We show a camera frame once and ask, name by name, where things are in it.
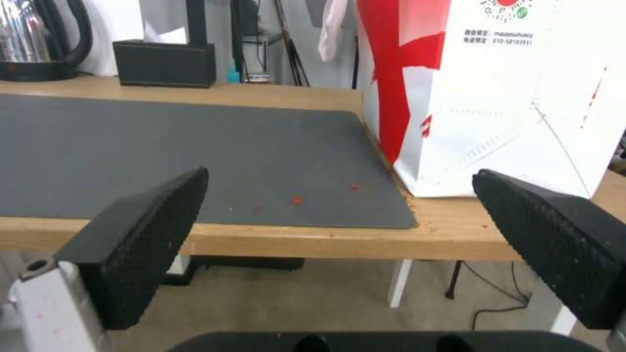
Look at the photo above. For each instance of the white red takeout paper bag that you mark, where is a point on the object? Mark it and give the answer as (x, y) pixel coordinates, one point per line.
(489, 102)

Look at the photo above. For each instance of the white table leg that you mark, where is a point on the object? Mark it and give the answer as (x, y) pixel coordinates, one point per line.
(398, 282)

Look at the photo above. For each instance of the small teal bottle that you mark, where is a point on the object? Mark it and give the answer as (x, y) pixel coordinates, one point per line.
(234, 73)

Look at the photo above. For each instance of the black monitor stand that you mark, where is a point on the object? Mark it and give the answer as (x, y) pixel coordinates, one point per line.
(210, 18)

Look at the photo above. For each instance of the grey desk mat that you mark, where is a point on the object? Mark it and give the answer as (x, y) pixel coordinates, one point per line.
(195, 154)

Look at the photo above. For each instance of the wooden table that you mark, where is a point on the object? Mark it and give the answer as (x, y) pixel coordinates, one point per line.
(342, 234)

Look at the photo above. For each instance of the white hanging cloth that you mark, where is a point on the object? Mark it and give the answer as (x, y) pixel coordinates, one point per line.
(333, 27)

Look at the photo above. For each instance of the silver electric kettle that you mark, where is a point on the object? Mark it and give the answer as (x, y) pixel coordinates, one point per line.
(36, 36)

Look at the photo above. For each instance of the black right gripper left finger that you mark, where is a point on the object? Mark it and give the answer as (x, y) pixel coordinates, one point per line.
(142, 242)

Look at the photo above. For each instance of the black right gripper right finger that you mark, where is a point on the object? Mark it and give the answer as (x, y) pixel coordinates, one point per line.
(552, 234)

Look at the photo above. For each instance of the black rectangular box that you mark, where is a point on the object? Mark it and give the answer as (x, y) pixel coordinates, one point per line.
(165, 63)

